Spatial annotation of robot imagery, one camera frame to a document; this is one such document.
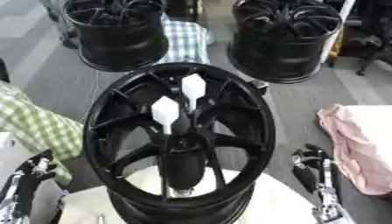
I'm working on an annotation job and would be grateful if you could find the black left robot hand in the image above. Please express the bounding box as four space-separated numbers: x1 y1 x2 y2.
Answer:
10 150 60 217

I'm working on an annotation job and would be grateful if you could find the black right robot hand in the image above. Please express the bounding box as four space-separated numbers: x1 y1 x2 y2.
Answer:
290 143 345 203

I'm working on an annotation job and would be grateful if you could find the large black spoked wheel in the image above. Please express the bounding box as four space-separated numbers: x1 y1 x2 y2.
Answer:
80 62 277 224

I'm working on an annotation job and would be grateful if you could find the black wheel rim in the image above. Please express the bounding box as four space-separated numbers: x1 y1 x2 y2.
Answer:
227 0 345 85
61 0 171 73

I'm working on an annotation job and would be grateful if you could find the white pin with flat head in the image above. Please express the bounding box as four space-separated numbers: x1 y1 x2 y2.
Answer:
150 95 183 136
180 73 208 114

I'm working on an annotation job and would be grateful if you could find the white round stand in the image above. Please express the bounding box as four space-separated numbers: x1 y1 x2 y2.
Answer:
56 165 319 224

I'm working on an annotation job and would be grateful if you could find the pink plastic bag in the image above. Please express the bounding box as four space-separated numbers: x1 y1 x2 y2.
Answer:
315 103 392 197

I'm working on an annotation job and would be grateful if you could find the black chair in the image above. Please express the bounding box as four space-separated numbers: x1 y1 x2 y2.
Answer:
339 0 392 77

